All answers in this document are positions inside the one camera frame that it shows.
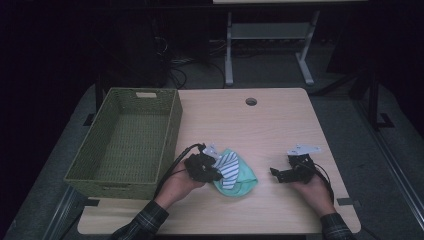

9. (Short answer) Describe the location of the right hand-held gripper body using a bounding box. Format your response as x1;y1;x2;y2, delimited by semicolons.
282;143;322;185

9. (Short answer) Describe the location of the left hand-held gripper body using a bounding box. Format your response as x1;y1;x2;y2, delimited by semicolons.
183;143;222;183

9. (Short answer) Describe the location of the teal baby bib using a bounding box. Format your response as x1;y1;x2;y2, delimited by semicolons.
212;148;259;198

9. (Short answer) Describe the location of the person's right hand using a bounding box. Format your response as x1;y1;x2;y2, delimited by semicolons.
291;173;338;219

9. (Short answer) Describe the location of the person's left hand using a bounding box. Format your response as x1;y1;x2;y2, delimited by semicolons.
153;159;206;211

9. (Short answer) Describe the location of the green woven basket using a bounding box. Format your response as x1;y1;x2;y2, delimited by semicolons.
63;87;184;201

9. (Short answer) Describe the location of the black metal stand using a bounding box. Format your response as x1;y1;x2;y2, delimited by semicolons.
348;68;396;132

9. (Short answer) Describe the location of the left hand-held gripper cable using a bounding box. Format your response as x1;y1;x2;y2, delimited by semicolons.
152;142;207;200

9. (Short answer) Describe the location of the hand-held gripper cable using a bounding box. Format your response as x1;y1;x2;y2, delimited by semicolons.
312;162;336;204
152;142;207;200

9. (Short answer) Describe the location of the right hand-held gripper cable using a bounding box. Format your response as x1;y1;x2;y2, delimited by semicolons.
312;162;336;204

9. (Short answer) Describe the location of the bundle of floor cables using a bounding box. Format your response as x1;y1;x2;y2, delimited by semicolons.
162;35;228;90

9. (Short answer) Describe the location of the white metal table frame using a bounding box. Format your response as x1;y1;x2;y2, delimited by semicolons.
212;0;368;88

